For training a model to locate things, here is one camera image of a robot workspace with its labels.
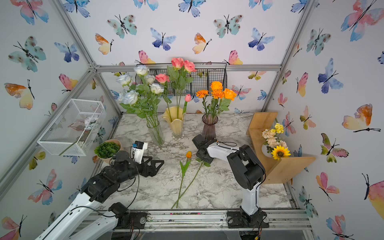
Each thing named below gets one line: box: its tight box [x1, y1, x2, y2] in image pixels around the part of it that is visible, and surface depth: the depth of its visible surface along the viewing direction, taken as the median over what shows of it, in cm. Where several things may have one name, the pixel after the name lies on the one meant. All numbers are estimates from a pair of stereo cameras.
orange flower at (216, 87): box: [211, 81, 223, 94], surface depth 86 cm
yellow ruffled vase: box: [162, 106, 185, 140], surface depth 97 cm
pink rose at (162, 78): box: [155, 74, 171, 84], surface depth 85 cm
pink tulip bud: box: [183, 93, 192, 115], surface depth 86 cm
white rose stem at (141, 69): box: [133, 64, 150, 76], surface depth 78 cm
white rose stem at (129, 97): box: [120, 90, 139, 105], surface depth 77 cm
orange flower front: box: [211, 89, 225, 100], surface depth 82 cm
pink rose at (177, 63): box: [167, 57, 186, 119], surface depth 86 cm
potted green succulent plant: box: [94, 139, 122, 164], surface depth 87 cm
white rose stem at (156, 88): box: [149, 83, 165, 94], surface depth 80 cm
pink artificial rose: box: [183, 60, 197, 84], surface depth 82 cm
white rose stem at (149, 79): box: [144, 74, 155, 85], surface depth 84 cm
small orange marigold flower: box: [196, 89, 210, 119], surface depth 85 cm
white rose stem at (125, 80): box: [115, 72, 133, 91], surface depth 77 cm
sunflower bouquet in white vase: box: [261, 118, 291, 161], surface depth 77 cm
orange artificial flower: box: [219, 88, 237, 115], surface depth 83 cm
